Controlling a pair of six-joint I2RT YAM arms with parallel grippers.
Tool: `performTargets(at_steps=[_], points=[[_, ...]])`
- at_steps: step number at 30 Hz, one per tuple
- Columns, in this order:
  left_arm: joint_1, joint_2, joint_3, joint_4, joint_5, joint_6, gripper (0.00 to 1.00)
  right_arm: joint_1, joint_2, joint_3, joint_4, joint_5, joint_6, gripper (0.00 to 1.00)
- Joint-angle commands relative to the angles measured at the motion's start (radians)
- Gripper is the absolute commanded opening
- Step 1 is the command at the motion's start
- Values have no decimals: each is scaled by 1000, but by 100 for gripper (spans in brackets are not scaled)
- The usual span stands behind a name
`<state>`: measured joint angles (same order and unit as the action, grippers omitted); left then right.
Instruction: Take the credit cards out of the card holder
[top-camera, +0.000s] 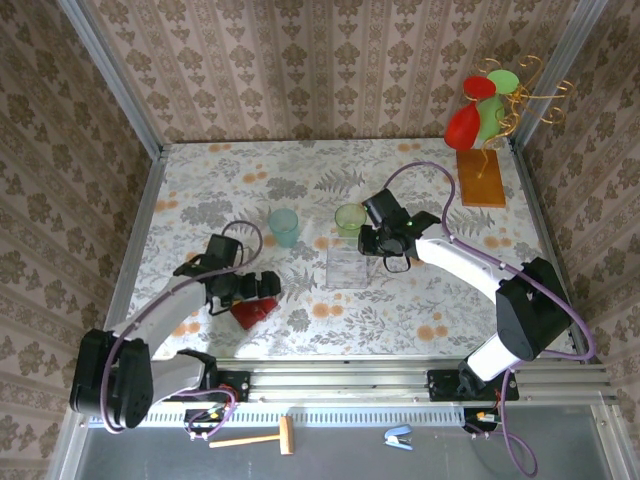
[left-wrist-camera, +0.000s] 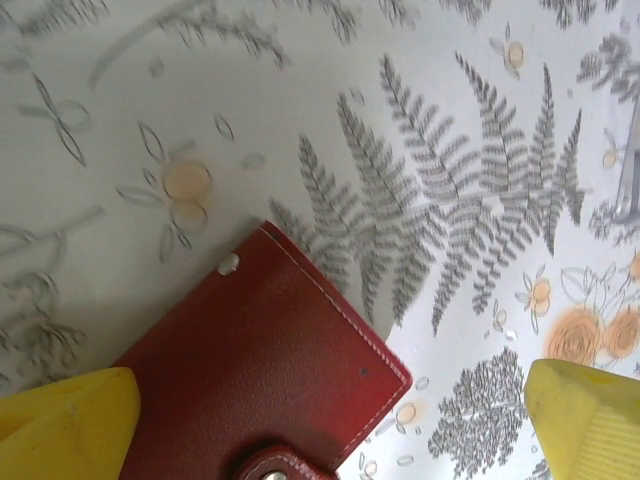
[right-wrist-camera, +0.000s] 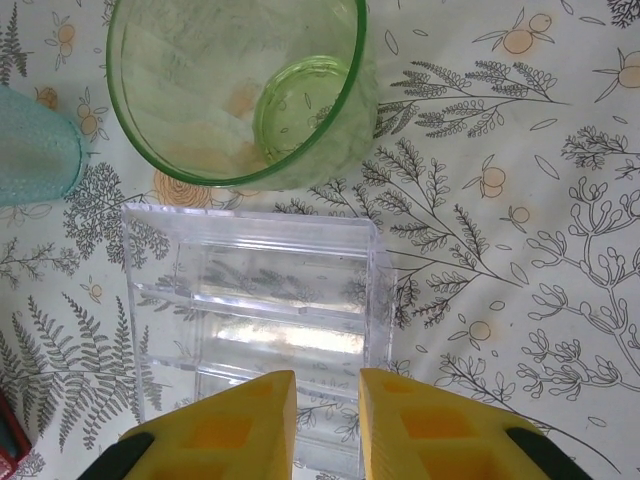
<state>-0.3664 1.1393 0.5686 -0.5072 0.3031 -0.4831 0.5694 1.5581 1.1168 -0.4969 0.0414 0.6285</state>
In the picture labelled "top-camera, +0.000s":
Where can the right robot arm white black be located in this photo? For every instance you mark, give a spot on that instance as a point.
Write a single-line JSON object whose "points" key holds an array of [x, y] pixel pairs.
{"points": [[450, 260]]}

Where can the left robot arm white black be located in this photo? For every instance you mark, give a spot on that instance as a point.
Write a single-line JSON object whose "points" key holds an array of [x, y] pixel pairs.
{"points": [[170, 302]]}

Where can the green plastic cup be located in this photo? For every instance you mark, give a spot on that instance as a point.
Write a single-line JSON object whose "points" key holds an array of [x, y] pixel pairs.
{"points": [[349, 220]]}

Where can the clear acrylic box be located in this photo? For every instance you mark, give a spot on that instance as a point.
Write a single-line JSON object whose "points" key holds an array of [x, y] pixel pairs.
{"points": [[347, 267]]}

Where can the blue-green plastic cup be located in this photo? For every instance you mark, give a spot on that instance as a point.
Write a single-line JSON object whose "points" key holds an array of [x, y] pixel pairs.
{"points": [[284, 227]]}

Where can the red plastic wine glass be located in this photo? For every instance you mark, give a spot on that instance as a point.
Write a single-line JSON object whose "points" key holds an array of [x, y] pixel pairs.
{"points": [[462, 127]]}

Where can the wooden mallet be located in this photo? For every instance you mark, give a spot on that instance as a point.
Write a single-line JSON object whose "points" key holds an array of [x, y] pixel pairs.
{"points": [[286, 435]]}

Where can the green plastic wine glass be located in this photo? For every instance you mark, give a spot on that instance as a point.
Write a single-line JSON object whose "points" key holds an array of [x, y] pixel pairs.
{"points": [[490, 120]]}

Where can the blue stapler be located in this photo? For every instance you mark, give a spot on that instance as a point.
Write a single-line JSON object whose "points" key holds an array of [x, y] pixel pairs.
{"points": [[397, 436]]}

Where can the aluminium side rail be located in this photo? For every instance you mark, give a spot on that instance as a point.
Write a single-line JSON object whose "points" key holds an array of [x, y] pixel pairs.
{"points": [[145, 210], [530, 200]]}

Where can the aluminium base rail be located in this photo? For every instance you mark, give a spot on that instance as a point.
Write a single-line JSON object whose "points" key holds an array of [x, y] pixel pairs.
{"points": [[340, 385]]}

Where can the aluminium frame post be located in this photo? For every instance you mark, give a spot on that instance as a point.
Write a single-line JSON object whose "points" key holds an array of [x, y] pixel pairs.
{"points": [[115, 75], [560, 75]]}

